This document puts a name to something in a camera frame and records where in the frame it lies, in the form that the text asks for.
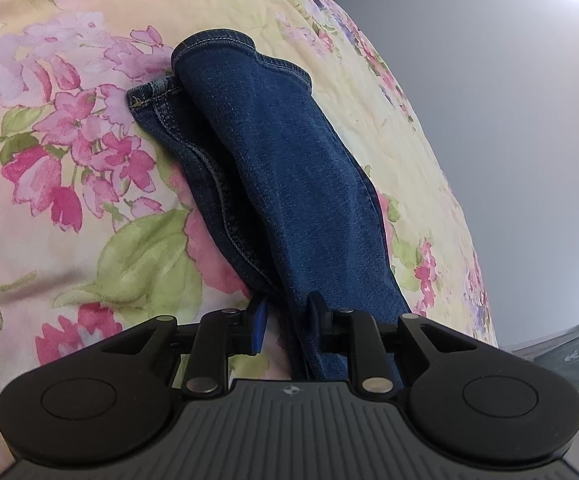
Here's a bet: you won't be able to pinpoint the blue denim pants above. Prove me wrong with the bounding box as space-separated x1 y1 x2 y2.
126 27 413 384

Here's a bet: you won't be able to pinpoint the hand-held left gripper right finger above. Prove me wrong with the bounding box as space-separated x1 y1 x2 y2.
305 291 476 394

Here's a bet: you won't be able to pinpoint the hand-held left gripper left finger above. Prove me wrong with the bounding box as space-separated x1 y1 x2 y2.
100 296 270 395

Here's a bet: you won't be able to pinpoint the grey patterned window curtain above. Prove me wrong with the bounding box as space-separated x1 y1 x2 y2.
511 310 579 387

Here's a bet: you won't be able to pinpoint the floral bedspread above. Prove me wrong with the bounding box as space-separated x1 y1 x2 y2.
0 0 501 463

